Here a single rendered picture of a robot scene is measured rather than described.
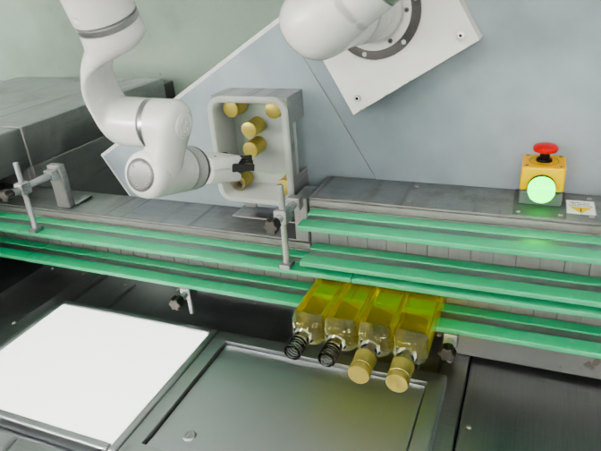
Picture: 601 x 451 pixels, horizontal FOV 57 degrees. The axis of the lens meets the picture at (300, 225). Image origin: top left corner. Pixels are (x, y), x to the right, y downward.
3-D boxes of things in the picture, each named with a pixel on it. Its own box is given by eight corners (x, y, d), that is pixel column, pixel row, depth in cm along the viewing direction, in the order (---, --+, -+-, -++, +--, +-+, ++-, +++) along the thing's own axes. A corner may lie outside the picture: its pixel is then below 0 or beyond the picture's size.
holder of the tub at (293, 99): (242, 206, 129) (226, 220, 123) (227, 87, 117) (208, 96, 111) (310, 213, 123) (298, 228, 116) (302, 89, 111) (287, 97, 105)
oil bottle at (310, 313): (329, 283, 113) (288, 345, 95) (328, 259, 110) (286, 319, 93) (356, 287, 111) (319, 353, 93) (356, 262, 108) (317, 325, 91)
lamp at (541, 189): (526, 198, 96) (525, 204, 93) (529, 174, 94) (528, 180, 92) (554, 199, 94) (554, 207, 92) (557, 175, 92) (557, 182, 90)
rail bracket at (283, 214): (293, 249, 112) (267, 279, 102) (287, 170, 105) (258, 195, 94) (308, 251, 111) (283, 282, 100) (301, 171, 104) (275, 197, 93)
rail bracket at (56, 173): (79, 201, 144) (9, 240, 125) (63, 139, 137) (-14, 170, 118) (94, 203, 142) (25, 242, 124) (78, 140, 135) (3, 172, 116)
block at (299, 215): (305, 225, 117) (292, 241, 111) (302, 184, 113) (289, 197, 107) (321, 227, 116) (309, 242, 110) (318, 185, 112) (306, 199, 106)
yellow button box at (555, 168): (519, 188, 103) (517, 203, 97) (523, 149, 100) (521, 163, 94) (560, 191, 100) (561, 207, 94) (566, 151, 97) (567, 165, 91)
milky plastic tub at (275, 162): (238, 185, 126) (219, 200, 119) (225, 87, 117) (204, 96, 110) (308, 191, 120) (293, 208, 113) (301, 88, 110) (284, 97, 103)
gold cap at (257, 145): (250, 135, 118) (241, 140, 114) (266, 136, 116) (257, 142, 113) (252, 150, 119) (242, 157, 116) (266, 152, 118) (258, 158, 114)
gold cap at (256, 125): (249, 115, 116) (240, 121, 112) (265, 116, 115) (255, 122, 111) (250, 131, 117) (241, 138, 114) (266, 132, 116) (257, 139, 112)
